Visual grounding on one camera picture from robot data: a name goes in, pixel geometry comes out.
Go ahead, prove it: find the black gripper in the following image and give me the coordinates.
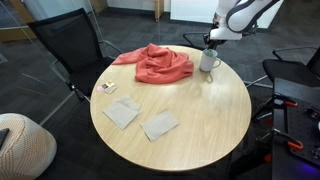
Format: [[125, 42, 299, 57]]
[[203, 32, 228, 52]]

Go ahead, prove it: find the white ceramic mug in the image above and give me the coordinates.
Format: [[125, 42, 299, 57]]
[[199, 48, 222, 73]]

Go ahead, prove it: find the black office chair thin backrest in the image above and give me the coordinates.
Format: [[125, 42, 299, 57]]
[[182, 23, 214, 52]]

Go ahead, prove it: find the red crumpled cloth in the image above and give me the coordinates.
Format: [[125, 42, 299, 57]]
[[111, 42, 195, 85]]

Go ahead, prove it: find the black office chair with armrest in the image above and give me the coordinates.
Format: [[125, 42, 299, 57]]
[[245, 45, 320, 122]]

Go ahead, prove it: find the grey cloth, right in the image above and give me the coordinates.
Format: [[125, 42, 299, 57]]
[[139, 108, 181, 142]]

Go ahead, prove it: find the grey cloth, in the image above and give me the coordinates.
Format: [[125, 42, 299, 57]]
[[139, 108, 181, 142], [102, 95, 143, 131]]

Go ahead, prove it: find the black orange clamp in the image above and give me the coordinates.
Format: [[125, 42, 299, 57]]
[[272, 128, 305, 151], [273, 93, 298, 108]]

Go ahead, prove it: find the small printed card packet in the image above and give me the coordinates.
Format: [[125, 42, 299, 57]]
[[101, 81, 118, 95]]

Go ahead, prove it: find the grey cloth, left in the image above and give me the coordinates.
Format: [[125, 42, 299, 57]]
[[102, 95, 143, 131]]

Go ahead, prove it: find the black robot mounting cart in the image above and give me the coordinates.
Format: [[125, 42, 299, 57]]
[[271, 77, 320, 180]]

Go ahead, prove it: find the large black mesh office chair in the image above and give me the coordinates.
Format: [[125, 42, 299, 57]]
[[27, 7, 124, 103]]

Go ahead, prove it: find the beige knitted pouf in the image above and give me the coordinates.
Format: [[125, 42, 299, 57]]
[[0, 112, 58, 180]]

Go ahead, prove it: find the wooden post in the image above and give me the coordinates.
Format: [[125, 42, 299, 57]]
[[154, 0, 165, 22]]

